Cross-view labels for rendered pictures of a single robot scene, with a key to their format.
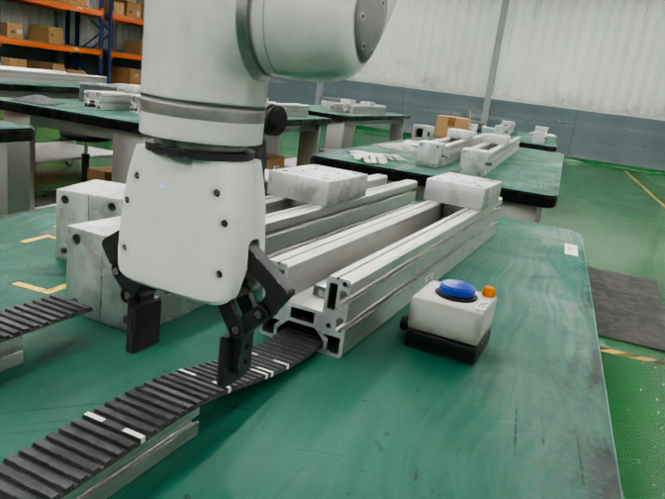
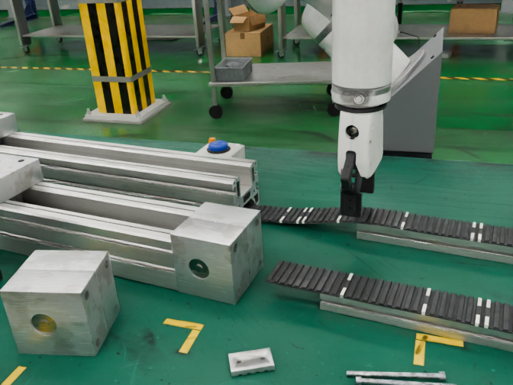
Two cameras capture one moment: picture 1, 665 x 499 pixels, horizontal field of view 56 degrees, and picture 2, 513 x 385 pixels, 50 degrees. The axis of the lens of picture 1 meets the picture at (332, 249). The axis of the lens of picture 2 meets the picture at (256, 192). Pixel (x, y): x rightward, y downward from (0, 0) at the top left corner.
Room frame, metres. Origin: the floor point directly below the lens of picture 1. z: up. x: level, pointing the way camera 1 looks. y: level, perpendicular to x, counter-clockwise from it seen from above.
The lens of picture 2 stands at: (0.58, 0.87, 1.24)
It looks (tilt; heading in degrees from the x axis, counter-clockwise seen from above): 26 degrees down; 272
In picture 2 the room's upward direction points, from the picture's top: 4 degrees counter-clockwise
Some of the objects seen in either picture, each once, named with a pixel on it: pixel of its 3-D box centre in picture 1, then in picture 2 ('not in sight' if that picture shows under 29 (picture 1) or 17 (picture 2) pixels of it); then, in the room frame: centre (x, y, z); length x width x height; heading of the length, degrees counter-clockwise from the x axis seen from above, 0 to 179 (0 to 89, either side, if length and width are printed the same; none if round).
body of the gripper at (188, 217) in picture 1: (196, 211); (359, 132); (0.44, 0.10, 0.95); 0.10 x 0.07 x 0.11; 66
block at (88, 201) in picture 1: (114, 223); (68, 295); (0.84, 0.30, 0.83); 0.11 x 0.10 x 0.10; 84
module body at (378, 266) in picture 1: (420, 243); (66, 166); (0.98, -0.14, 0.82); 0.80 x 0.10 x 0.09; 156
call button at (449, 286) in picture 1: (456, 292); (218, 147); (0.68, -0.14, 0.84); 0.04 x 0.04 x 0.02
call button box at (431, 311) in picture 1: (444, 317); (217, 164); (0.68, -0.14, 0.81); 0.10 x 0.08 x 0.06; 66
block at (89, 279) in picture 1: (141, 272); (223, 246); (0.65, 0.20, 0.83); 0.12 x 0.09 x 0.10; 66
